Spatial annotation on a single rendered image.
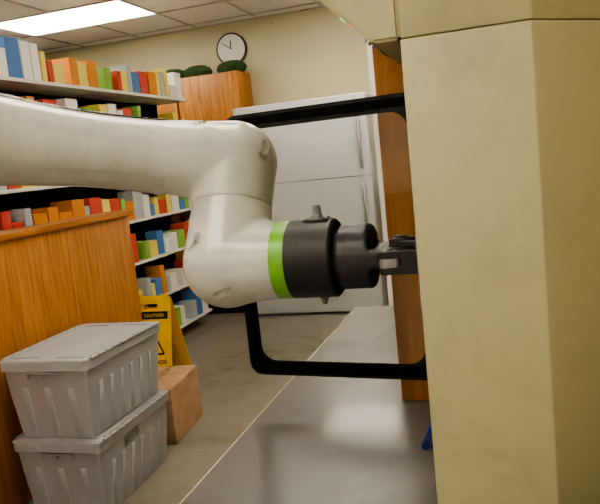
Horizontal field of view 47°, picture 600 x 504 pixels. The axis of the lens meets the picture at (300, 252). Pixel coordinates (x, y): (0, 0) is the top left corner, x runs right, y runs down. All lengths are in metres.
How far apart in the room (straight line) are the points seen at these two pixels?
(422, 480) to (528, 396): 0.22
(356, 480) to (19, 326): 2.49
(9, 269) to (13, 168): 2.30
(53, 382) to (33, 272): 0.62
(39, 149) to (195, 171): 0.18
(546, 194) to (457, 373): 0.18
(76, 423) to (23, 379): 0.27
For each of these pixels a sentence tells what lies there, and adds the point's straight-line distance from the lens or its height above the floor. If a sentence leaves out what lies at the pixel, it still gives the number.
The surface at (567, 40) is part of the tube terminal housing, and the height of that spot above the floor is 1.39.
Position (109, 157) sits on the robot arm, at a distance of 0.84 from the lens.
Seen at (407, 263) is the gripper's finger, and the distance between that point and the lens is 0.72.
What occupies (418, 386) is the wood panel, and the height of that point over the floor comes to 0.96.
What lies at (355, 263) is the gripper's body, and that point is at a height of 1.20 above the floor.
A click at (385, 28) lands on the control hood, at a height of 1.42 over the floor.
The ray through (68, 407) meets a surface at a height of 0.46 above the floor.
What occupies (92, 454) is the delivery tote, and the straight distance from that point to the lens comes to 2.88.
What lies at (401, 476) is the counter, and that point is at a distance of 0.85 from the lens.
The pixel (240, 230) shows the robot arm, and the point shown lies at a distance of 0.80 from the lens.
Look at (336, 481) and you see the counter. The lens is 0.85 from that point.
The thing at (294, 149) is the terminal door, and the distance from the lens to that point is 1.00.
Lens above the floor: 1.31
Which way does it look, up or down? 8 degrees down
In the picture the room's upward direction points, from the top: 6 degrees counter-clockwise
